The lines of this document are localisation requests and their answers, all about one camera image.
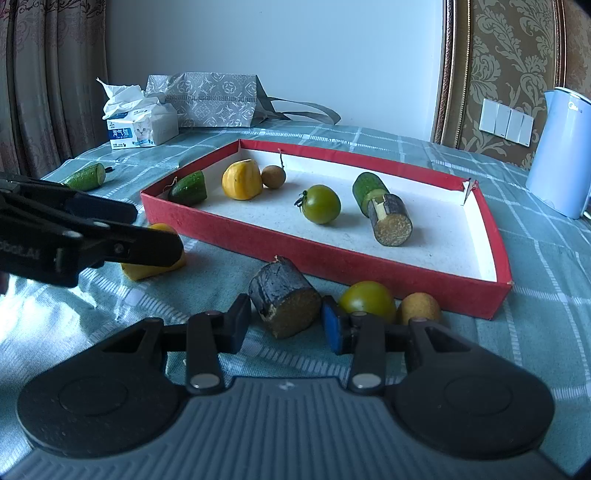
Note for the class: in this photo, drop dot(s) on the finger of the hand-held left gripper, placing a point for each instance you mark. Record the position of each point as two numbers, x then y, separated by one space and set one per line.
147 247
106 210

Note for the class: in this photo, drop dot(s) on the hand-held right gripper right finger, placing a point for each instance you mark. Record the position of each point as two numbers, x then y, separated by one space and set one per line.
330 327

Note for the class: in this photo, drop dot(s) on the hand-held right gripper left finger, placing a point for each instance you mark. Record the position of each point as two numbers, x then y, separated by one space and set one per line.
240 318

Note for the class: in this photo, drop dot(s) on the yellow fruit chunk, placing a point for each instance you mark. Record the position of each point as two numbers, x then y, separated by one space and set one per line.
143 272
241 181

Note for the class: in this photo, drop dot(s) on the small green cucumber piece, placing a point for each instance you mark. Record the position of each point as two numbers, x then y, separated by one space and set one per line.
188 188

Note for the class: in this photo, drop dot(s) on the red shallow cardboard box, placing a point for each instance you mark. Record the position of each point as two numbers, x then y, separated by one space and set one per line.
277 244

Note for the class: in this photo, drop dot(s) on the split dark sugarcane piece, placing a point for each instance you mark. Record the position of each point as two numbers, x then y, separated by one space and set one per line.
392 221

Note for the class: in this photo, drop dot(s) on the green tomato with stem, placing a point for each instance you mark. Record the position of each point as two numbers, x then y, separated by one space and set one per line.
322 204

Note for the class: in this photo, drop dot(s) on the long green cucumber end piece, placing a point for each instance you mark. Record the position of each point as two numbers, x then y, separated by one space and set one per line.
85 177

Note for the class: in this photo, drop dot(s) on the brown round fruit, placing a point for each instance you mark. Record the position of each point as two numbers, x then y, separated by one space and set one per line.
418 308

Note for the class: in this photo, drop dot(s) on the white tissue pack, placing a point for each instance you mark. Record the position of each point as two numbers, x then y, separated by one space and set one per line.
138 124

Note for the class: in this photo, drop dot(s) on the brown patterned curtain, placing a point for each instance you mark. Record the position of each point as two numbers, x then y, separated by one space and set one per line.
46 83

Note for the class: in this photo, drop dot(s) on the brown longan with stem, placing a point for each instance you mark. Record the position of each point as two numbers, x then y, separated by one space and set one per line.
273 177

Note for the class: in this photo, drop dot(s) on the thick green cucumber piece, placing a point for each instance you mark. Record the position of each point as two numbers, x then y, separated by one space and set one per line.
364 187

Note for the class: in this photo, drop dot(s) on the grey patterned gift bag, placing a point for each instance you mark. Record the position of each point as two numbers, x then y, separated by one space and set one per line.
207 99

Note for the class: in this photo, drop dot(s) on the light blue electric kettle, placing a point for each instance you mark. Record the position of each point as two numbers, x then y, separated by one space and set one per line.
558 152

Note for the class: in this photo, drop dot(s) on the white wall switch panel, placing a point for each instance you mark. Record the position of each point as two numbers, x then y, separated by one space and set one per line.
505 122

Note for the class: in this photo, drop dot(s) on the brown wooden wall frame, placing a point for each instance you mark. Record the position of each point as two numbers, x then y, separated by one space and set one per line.
445 69

